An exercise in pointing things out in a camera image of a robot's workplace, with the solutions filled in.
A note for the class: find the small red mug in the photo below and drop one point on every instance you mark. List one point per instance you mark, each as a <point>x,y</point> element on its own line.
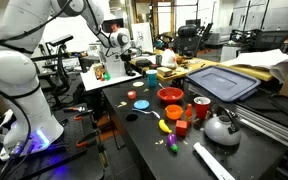
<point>131,95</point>

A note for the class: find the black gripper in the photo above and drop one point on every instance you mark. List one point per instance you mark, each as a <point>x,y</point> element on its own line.
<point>128,69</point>

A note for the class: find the silver kettle black handle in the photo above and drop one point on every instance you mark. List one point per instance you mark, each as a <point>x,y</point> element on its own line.
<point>223,127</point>

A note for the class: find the red cube block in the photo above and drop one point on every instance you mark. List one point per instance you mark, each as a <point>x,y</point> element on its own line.
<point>181,127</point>

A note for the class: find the red bowl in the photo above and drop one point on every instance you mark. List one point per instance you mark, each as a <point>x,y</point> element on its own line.
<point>170,94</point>

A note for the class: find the orange sauce bottle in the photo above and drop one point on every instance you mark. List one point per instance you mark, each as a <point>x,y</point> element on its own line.
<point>188,114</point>

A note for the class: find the orange handled clamp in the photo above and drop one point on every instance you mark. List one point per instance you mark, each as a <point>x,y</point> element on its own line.
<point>81,111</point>

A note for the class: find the laptop on white stand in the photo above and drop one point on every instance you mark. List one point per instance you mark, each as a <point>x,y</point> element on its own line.
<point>112,66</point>

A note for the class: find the metal spoon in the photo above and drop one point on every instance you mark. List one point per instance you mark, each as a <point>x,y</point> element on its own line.
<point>155,114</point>

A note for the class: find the black office chair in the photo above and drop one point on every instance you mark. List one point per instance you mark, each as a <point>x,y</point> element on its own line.
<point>187,42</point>

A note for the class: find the toy purple eggplant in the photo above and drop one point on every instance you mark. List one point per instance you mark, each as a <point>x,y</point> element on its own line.
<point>171,142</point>

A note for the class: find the orange bowl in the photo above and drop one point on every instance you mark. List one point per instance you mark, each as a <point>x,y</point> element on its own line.
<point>173,112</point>

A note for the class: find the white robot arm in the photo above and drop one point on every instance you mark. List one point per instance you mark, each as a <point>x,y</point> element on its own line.
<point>21,30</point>

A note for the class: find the teal plastic cup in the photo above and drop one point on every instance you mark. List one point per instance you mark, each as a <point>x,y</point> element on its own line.
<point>151,77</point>

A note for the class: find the blue bin lid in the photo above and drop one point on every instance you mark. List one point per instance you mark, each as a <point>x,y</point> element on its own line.
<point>226,84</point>

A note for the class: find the red plastic cup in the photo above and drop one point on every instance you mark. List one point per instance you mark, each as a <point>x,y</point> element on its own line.
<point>201,106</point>

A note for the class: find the wooden side table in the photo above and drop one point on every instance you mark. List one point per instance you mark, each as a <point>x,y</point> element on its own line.
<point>177,67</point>

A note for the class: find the small yellow plate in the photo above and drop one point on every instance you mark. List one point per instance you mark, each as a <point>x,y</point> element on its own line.
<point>138,84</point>

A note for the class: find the toy banana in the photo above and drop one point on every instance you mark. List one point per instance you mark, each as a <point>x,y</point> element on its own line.
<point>164,127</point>

